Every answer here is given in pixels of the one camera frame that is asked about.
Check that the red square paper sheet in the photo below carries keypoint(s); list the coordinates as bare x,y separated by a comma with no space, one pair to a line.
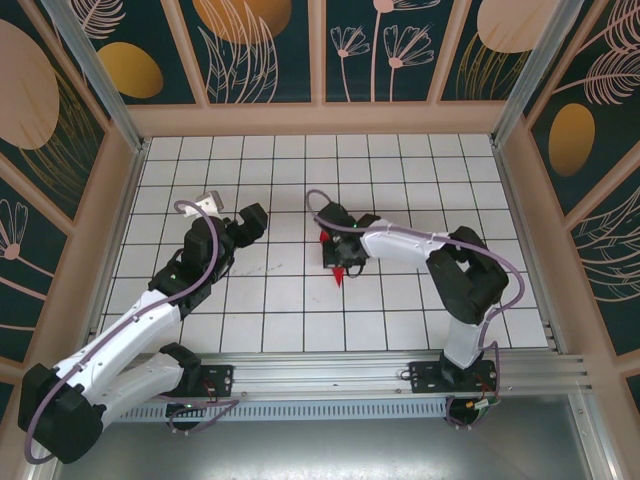
339,277

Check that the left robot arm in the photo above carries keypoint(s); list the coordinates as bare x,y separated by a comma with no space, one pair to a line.
125,325

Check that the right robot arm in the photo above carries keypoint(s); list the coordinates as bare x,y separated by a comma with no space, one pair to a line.
470,280

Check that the grey metal sheet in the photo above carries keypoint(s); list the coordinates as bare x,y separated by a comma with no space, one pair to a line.
320,450

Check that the small electronics board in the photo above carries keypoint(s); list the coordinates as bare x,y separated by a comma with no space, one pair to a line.
482,406
190,407

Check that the aluminium mounting rail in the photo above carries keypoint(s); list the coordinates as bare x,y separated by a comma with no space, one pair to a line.
320,372

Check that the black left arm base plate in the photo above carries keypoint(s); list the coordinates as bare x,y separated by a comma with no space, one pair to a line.
220,380

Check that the aluminium side rail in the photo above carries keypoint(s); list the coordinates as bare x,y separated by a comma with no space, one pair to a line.
552,335
89,345

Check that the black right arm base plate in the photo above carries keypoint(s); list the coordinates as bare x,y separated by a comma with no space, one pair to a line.
425,380

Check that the aluminium corner post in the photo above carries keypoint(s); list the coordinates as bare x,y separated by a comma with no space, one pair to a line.
100,75
530,70

